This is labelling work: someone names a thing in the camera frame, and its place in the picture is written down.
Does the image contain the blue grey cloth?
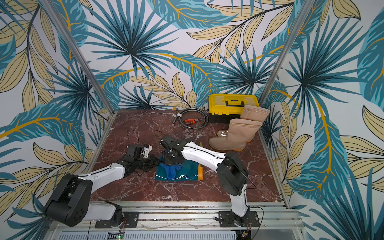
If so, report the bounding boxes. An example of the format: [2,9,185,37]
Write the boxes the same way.
[156,155,183,182]

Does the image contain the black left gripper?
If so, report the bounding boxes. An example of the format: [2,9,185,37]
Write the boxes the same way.
[134,153,163,172]

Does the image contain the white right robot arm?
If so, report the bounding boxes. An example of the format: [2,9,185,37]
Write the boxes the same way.
[161,135,250,224]

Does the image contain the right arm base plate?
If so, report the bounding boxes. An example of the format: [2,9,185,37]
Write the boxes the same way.
[215,211,261,228]

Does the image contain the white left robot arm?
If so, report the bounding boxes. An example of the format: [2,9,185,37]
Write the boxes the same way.
[43,145,157,228]

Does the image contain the aluminium front rail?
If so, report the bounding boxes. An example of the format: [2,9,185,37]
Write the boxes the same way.
[45,202,310,240]

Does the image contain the left aluminium frame post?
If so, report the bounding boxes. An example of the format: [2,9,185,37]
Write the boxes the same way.
[41,0,115,115]

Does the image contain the aluminium frame post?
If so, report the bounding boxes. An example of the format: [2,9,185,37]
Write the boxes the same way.
[41,0,115,115]
[259,1,315,107]

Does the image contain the coiled black cable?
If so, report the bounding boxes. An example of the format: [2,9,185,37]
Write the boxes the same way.
[172,107,210,130]

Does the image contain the teal rubber boot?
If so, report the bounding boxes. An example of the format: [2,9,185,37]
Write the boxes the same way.
[175,160,203,182]

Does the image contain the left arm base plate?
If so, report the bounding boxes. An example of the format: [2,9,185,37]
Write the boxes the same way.
[95,212,140,229]

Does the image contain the red handled pliers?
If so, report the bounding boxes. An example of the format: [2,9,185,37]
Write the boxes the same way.
[184,119,201,126]

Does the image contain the yellow black toolbox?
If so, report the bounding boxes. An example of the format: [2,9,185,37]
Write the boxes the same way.
[209,94,259,124]

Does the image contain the right aluminium frame post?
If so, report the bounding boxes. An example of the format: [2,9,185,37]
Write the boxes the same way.
[259,1,315,107]

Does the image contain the beige boot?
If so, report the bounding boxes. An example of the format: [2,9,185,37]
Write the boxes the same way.
[218,105,271,143]
[209,119,263,151]

